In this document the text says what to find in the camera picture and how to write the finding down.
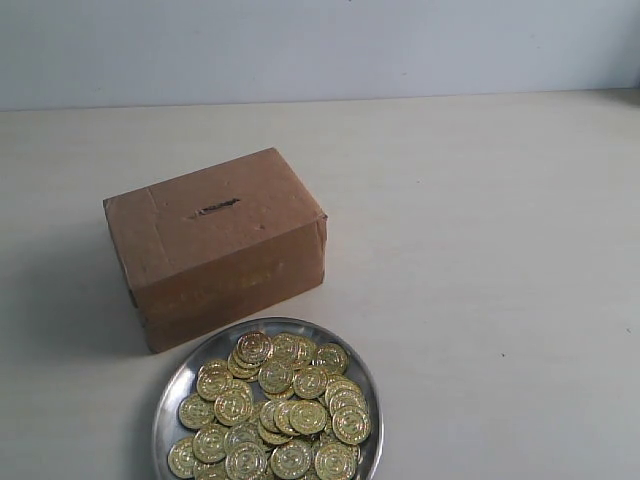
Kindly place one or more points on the gold coin centre upper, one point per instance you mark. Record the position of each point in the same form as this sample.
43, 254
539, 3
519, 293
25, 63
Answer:
275, 376

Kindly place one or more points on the gold coin left upper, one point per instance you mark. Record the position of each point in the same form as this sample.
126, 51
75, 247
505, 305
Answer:
211, 384

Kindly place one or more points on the gold coin bottom left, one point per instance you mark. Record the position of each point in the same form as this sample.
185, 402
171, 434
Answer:
181, 459

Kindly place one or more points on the round steel plate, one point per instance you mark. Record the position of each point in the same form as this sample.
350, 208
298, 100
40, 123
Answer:
167, 428

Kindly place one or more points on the gold coin lower left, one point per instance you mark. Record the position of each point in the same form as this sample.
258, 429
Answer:
208, 443

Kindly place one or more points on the gold coin centre right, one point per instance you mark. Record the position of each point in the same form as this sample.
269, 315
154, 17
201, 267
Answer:
310, 382

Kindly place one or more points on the gold coin bottom middle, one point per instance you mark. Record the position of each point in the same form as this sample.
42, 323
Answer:
291, 460

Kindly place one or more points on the gold coin top left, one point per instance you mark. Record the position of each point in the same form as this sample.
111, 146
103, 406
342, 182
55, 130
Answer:
254, 347

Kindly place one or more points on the brown cardboard slotted box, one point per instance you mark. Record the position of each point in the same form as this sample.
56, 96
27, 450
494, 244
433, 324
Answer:
206, 249

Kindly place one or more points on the gold coin top right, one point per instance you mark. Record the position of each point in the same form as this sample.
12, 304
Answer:
332, 357

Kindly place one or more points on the gold coin left middle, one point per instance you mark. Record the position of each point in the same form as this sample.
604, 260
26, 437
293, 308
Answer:
233, 407

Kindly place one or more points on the gold coin far left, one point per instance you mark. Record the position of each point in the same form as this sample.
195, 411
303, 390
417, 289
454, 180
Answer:
194, 412

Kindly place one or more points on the gold coin top middle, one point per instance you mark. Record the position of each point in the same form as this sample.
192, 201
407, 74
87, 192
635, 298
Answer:
285, 347

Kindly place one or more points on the gold coin bottom centre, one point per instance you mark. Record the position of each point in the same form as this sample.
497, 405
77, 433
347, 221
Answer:
246, 461

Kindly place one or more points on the gold coin bottom right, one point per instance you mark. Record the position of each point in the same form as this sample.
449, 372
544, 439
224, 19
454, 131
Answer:
335, 461

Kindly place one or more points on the gold coin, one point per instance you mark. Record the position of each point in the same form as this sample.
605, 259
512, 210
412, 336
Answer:
307, 417
291, 460
211, 384
194, 412
332, 357
275, 376
246, 461
254, 347
181, 459
208, 443
335, 461
310, 382
351, 425
285, 347
233, 407

